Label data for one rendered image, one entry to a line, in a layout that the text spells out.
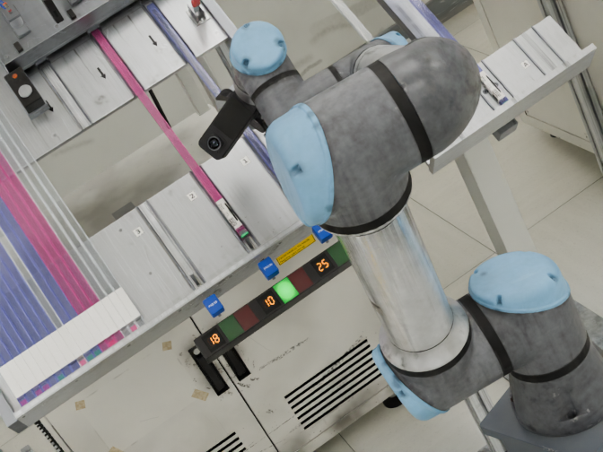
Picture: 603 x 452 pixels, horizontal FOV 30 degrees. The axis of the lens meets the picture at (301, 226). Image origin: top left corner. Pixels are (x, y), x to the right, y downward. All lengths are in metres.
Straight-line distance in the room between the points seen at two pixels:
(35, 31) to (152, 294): 0.52
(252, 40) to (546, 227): 1.51
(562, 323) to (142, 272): 0.75
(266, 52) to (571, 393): 0.60
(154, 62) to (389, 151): 1.00
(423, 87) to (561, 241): 1.74
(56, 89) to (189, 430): 0.76
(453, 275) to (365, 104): 1.78
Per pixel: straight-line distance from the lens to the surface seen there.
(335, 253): 1.89
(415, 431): 2.51
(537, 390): 1.53
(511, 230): 2.27
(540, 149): 3.21
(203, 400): 2.33
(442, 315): 1.36
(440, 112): 1.13
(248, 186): 1.93
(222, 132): 1.70
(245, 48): 1.52
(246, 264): 1.86
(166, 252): 1.91
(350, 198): 1.13
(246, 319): 1.86
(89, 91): 2.06
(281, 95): 1.52
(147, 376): 2.27
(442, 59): 1.15
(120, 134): 3.84
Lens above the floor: 1.63
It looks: 29 degrees down
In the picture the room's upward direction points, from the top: 29 degrees counter-clockwise
